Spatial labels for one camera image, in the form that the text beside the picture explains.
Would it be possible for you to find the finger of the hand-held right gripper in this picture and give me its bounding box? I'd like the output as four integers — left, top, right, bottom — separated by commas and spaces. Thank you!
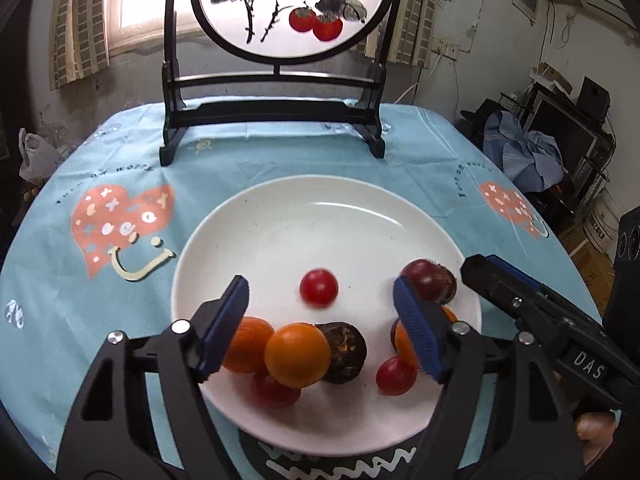
461, 255, 562, 334
487, 255, 571, 311

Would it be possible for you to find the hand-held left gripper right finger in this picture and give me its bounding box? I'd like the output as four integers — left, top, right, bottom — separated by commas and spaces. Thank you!
392, 276, 586, 480

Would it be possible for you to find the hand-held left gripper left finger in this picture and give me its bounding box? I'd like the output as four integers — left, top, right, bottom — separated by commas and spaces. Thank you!
55, 275, 250, 480

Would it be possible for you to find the orange tangerine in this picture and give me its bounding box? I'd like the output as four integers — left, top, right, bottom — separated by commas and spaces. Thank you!
391, 305, 458, 368
222, 316, 275, 375

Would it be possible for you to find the dark brown water chestnut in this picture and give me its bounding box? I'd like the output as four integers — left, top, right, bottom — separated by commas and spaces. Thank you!
314, 321, 368, 386
432, 265, 458, 306

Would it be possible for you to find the red cherry tomato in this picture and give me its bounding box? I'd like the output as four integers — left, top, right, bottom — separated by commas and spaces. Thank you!
375, 356, 418, 397
299, 268, 339, 307
251, 372, 302, 409

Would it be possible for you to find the dark red plum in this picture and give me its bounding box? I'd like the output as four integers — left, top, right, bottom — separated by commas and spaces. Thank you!
400, 259, 442, 303

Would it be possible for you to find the orange yellow tomato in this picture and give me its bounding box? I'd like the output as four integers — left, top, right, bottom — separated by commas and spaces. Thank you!
264, 322, 332, 388

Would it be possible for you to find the white round plate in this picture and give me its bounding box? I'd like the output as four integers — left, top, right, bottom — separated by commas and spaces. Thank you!
171, 175, 483, 457

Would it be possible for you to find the person's right hand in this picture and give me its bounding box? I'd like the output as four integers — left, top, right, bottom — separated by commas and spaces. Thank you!
574, 410, 620, 448

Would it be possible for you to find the brown cardboard box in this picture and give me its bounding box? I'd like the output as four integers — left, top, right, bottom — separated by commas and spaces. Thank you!
560, 225, 616, 306

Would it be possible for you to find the white plastic bucket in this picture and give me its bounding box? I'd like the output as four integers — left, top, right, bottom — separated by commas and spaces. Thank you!
582, 195, 621, 256

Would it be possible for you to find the large black speaker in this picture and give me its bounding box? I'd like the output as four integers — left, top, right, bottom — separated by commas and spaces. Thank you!
602, 207, 640, 331

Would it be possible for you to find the pile of blue clothes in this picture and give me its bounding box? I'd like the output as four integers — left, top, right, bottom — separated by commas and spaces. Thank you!
482, 110, 566, 193

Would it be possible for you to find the dark computer monitor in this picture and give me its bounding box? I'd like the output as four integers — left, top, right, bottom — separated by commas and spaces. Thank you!
530, 95, 601, 181

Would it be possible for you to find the light blue printed tablecloth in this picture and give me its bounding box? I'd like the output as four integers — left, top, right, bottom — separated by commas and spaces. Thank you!
0, 102, 603, 480

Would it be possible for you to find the small black speaker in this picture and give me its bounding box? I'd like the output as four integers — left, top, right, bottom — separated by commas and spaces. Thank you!
577, 76, 612, 121

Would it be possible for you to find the black framed painted table screen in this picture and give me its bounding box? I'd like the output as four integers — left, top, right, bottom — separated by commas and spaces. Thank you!
159, 0, 408, 167

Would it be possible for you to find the white plastic bag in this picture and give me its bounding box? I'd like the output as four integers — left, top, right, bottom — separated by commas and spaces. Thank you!
18, 127, 61, 181

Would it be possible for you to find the beige checked curtain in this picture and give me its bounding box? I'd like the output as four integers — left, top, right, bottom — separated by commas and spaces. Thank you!
49, 0, 111, 92
362, 0, 441, 68

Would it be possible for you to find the white wall power strip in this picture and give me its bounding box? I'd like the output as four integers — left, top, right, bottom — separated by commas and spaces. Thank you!
432, 37, 461, 61

